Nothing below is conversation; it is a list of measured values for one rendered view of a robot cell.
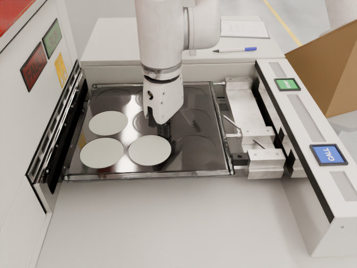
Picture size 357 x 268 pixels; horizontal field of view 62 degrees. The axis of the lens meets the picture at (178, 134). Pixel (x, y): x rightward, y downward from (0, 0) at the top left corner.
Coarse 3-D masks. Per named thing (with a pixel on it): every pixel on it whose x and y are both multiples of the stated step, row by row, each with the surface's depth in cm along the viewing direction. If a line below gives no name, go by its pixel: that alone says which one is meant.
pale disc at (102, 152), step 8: (88, 144) 71; (96, 144) 71; (104, 144) 71; (112, 144) 71; (120, 144) 71; (88, 152) 69; (96, 152) 69; (104, 152) 69; (112, 152) 69; (120, 152) 69; (88, 160) 67; (96, 160) 67; (104, 160) 67; (112, 160) 67
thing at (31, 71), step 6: (36, 54) 59; (42, 54) 62; (30, 60) 57; (36, 60) 59; (42, 60) 62; (30, 66) 56; (36, 66) 59; (42, 66) 62; (24, 72) 54; (30, 72) 56; (36, 72) 59; (30, 78) 56; (36, 78) 59; (30, 84) 56
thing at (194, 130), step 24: (96, 96) 86; (120, 96) 86; (192, 96) 86; (144, 120) 78; (192, 120) 78; (192, 144) 71; (216, 144) 71; (72, 168) 65; (96, 168) 65; (120, 168) 65; (144, 168) 65; (168, 168) 65; (192, 168) 65; (216, 168) 65
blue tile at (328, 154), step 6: (318, 150) 60; (324, 150) 60; (330, 150) 60; (336, 150) 60; (318, 156) 59; (324, 156) 59; (330, 156) 59; (336, 156) 59; (324, 162) 58; (330, 162) 58
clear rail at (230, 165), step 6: (210, 84) 91; (210, 90) 89; (216, 96) 86; (216, 102) 83; (216, 108) 81; (216, 114) 80; (222, 120) 78; (222, 126) 76; (222, 132) 74; (222, 138) 72; (228, 150) 69; (228, 156) 68; (228, 162) 66; (228, 168) 65; (234, 174) 65
